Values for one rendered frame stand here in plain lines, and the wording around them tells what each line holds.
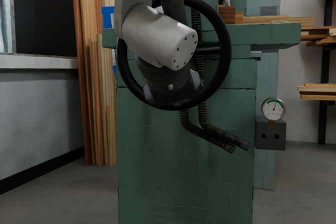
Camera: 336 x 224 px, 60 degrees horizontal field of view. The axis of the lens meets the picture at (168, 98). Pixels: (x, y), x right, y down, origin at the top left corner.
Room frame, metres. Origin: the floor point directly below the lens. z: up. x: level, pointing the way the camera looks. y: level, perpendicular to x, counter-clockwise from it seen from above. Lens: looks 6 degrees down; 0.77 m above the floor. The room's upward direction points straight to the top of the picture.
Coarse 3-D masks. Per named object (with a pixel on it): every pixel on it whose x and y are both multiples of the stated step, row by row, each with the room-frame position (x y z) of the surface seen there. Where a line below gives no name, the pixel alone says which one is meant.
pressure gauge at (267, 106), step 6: (264, 102) 0.79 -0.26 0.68; (270, 102) 0.79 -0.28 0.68; (276, 102) 0.78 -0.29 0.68; (282, 102) 0.78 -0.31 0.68; (264, 108) 0.79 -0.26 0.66; (270, 108) 0.79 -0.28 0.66; (276, 108) 0.78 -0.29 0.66; (282, 108) 0.78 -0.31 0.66; (264, 114) 0.79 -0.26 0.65; (270, 114) 0.79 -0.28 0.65; (276, 114) 0.78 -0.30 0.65; (282, 114) 0.78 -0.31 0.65; (270, 120) 0.78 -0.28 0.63
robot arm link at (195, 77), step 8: (184, 72) 0.51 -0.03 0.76; (192, 72) 0.61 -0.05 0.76; (144, 80) 0.52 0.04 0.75; (176, 80) 0.50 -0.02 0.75; (184, 80) 0.52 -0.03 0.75; (192, 80) 0.57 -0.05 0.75; (200, 80) 0.59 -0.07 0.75; (144, 88) 0.61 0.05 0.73; (152, 88) 0.53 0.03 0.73; (160, 88) 0.52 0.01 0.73; (168, 88) 0.52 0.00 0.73; (176, 88) 0.52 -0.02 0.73; (184, 88) 0.57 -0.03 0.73; (192, 88) 0.58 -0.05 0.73; (200, 88) 0.60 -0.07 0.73; (152, 96) 0.59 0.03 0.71; (160, 96) 0.57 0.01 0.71; (168, 96) 0.58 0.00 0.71; (176, 96) 0.59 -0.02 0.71; (184, 96) 0.59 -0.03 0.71; (192, 96) 0.60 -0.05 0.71; (152, 104) 0.60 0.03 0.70; (160, 104) 0.60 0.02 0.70
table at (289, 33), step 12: (228, 24) 0.87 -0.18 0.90; (240, 24) 0.86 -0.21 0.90; (252, 24) 0.86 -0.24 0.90; (264, 24) 0.85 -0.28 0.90; (276, 24) 0.84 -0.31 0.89; (288, 24) 0.84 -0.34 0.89; (300, 24) 0.83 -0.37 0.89; (108, 36) 0.95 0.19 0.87; (204, 36) 0.79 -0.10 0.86; (216, 36) 0.78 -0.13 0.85; (240, 36) 0.86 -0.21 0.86; (252, 36) 0.86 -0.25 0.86; (264, 36) 0.85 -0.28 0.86; (276, 36) 0.84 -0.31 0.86; (288, 36) 0.84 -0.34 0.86; (252, 48) 1.02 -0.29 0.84; (264, 48) 1.02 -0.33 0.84; (276, 48) 1.02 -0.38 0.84
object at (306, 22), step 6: (252, 18) 1.01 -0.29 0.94; (258, 18) 1.00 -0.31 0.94; (264, 18) 1.00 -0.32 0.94; (270, 18) 0.99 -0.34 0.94; (276, 18) 0.99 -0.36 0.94; (282, 18) 0.99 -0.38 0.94; (288, 18) 0.98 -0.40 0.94; (294, 18) 0.98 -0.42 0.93; (300, 18) 0.97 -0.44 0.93; (306, 18) 0.97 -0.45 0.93; (312, 18) 0.97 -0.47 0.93; (306, 24) 0.97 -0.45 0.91; (312, 24) 0.97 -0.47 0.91
